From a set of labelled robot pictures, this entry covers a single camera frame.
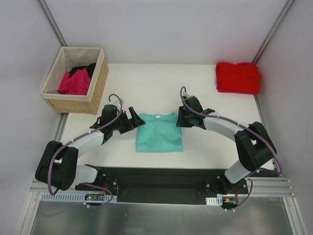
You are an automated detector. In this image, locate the teal t shirt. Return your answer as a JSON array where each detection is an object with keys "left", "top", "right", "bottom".
[{"left": 135, "top": 112, "right": 183, "bottom": 153}]

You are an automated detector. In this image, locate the wicker laundry basket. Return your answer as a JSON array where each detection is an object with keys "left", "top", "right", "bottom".
[{"left": 41, "top": 47, "right": 109, "bottom": 115}]

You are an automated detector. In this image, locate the red t shirt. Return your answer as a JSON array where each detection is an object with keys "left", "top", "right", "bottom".
[{"left": 215, "top": 62, "right": 262, "bottom": 95}]

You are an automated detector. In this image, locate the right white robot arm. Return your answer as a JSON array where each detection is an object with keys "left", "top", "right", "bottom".
[{"left": 177, "top": 95, "right": 277, "bottom": 195}]

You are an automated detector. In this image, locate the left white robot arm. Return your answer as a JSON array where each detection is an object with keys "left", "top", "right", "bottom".
[{"left": 35, "top": 104, "right": 146, "bottom": 195}]

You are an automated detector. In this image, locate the pink t shirt in basket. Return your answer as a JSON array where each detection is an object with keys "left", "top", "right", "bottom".
[{"left": 57, "top": 69, "right": 91, "bottom": 95}]

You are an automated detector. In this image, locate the black t shirt in basket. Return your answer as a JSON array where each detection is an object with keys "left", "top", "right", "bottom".
[{"left": 69, "top": 63, "right": 96, "bottom": 79}]

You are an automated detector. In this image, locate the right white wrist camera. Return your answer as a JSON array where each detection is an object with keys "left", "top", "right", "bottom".
[{"left": 182, "top": 91, "right": 193, "bottom": 99}]

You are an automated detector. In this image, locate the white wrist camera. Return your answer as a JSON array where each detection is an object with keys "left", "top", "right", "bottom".
[
  {"left": 182, "top": 91, "right": 193, "bottom": 99},
  {"left": 111, "top": 99, "right": 124, "bottom": 110}
]

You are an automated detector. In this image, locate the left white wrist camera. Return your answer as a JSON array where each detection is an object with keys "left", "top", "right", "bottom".
[{"left": 111, "top": 99, "right": 124, "bottom": 110}]

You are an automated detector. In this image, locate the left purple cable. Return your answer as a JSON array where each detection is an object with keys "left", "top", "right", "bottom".
[{"left": 39, "top": 94, "right": 125, "bottom": 217}]

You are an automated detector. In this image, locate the purple cable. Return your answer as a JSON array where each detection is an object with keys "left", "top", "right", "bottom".
[
  {"left": 39, "top": 94, "right": 125, "bottom": 217},
  {"left": 180, "top": 86, "right": 282, "bottom": 216}
]

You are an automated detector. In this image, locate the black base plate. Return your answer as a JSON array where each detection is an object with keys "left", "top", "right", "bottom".
[{"left": 73, "top": 165, "right": 279, "bottom": 204}]

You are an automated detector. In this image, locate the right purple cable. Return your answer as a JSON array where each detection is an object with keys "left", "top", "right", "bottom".
[{"left": 180, "top": 86, "right": 282, "bottom": 216}]

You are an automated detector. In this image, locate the right grey cable duct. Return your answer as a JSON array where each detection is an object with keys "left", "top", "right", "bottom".
[{"left": 205, "top": 196, "right": 223, "bottom": 206}]

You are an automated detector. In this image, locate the grey cable duct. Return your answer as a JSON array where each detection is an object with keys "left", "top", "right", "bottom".
[
  {"left": 205, "top": 196, "right": 223, "bottom": 206},
  {"left": 41, "top": 192, "right": 117, "bottom": 203}
]

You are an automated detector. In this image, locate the aluminium rail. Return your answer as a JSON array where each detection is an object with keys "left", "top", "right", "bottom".
[{"left": 30, "top": 177, "right": 296, "bottom": 197}]

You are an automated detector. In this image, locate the left grey cable duct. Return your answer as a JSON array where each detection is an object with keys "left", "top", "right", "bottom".
[{"left": 41, "top": 192, "right": 117, "bottom": 203}]

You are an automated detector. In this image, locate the left aluminium frame post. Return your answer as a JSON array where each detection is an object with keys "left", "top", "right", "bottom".
[{"left": 37, "top": 0, "right": 67, "bottom": 47}]

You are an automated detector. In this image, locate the aluminium frame post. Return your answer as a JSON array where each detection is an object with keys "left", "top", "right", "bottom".
[
  {"left": 37, "top": 0, "right": 67, "bottom": 47},
  {"left": 252, "top": 0, "right": 296, "bottom": 65}
]

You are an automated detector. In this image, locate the right aluminium frame post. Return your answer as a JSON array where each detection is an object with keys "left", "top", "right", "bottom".
[{"left": 252, "top": 0, "right": 296, "bottom": 65}]

